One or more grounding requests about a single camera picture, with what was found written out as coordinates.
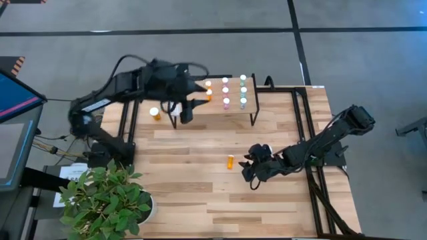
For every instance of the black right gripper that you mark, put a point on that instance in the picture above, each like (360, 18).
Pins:
(267, 165)

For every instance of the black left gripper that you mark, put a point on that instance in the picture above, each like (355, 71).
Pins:
(166, 81)

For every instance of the small orange medicine bottle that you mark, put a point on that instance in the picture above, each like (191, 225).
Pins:
(209, 95)
(230, 162)
(208, 84)

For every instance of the pink medicine bottle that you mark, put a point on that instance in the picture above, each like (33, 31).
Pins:
(226, 101)
(225, 80)
(225, 90)

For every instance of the wide orange medicine bottle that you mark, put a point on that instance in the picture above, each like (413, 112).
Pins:
(154, 112)

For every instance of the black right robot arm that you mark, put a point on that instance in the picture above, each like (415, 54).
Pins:
(333, 133)

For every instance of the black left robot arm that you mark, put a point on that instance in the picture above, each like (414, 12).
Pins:
(123, 83)

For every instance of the white plant pot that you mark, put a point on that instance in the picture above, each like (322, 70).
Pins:
(150, 210)

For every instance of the green leafy potted plant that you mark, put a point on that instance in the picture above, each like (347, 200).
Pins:
(100, 200)

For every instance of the white paper sheet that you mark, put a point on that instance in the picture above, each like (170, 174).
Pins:
(70, 173)

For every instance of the grey chair leg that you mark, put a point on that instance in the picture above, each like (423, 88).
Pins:
(413, 128)

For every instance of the black monitor blue screen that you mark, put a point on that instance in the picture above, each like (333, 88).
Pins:
(16, 96)

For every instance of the black orange striped mat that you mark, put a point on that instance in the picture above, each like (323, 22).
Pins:
(15, 66)

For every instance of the wooden shelf with black frame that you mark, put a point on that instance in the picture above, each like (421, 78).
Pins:
(217, 108)

